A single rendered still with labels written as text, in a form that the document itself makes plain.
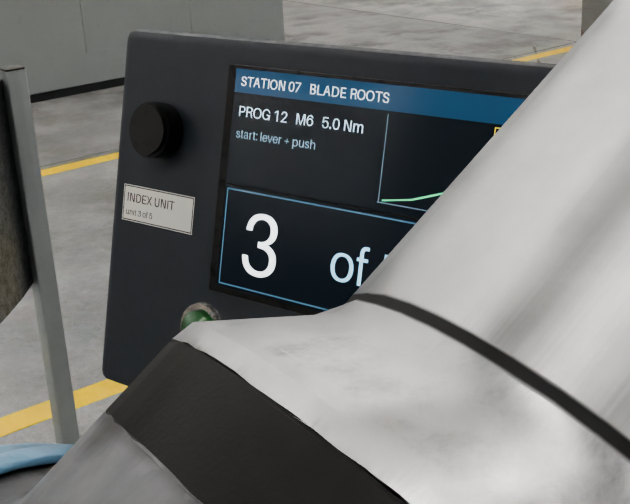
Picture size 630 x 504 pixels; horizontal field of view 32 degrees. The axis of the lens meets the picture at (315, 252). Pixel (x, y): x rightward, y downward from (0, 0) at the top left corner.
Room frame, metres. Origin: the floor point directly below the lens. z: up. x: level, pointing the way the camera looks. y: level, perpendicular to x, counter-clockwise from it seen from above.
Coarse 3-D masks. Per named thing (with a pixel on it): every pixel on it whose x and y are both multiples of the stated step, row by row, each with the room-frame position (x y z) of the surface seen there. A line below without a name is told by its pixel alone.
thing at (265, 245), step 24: (240, 192) 0.51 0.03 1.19; (264, 192) 0.50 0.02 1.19; (240, 216) 0.50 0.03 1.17; (264, 216) 0.49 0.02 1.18; (288, 216) 0.49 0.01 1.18; (240, 240) 0.50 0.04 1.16; (264, 240) 0.49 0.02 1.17; (288, 240) 0.48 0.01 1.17; (240, 264) 0.50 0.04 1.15; (264, 264) 0.49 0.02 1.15; (288, 264) 0.48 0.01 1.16; (240, 288) 0.49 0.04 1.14; (264, 288) 0.48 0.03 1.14; (288, 288) 0.48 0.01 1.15
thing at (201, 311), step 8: (192, 304) 0.51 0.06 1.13; (200, 304) 0.50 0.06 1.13; (208, 304) 0.50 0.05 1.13; (184, 312) 0.51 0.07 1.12; (192, 312) 0.50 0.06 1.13; (200, 312) 0.50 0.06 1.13; (208, 312) 0.50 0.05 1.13; (216, 312) 0.50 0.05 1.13; (184, 320) 0.50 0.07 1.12; (192, 320) 0.50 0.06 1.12; (200, 320) 0.50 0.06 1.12; (208, 320) 0.50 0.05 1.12; (216, 320) 0.49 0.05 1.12; (184, 328) 0.50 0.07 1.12
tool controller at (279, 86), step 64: (128, 64) 0.57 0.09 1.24; (192, 64) 0.54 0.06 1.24; (256, 64) 0.52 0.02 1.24; (320, 64) 0.50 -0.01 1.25; (384, 64) 0.48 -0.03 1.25; (448, 64) 0.46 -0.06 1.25; (512, 64) 0.44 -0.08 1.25; (128, 128) 0.56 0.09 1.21; (192, 128) 0.53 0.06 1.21; (256, 128) 0.51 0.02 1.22; (320, 128) 0.49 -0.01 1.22; (384, 128) 0.47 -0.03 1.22; (448, 128) 0.45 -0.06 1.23; (128, 192) 0.55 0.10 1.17; (192, 192) 0.53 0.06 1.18; (320, 192) 0.48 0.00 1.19; (384, 192) 0.46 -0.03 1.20; (128, 256) 0.54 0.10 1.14; (192, 256) 0.52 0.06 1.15; (320, 256) 0.47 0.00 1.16; (384, 256) 0.45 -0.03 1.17; (128, 320) 0.53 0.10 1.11; (128, 384) 0.53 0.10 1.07
